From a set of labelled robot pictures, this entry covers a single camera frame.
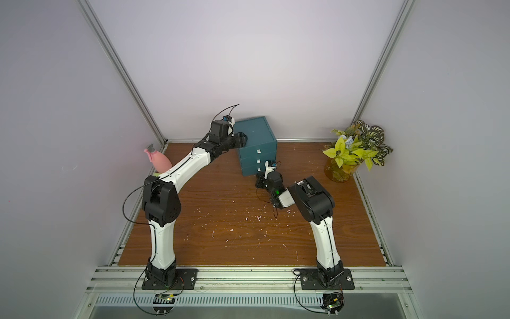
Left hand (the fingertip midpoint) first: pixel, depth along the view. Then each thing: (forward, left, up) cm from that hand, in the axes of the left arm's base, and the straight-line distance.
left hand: (245, 135), depth 92 cm
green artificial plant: (-6, -51, +2) cm, 51 cm away
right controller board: (-62, -34, -24) cm, 74 cm away
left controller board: (-63, +28, -26) cm, 74 cm away
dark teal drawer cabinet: (-4, -7, -3) cm, 9 cm away
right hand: (-7, -5, -18) cm, 20 cm away
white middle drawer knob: (-6, -6, -11) cm, 14 cm away
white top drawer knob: (-7, -6, -3) cm, 10 cm away
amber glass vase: (-8, -47, -20) cm, 51 cm away
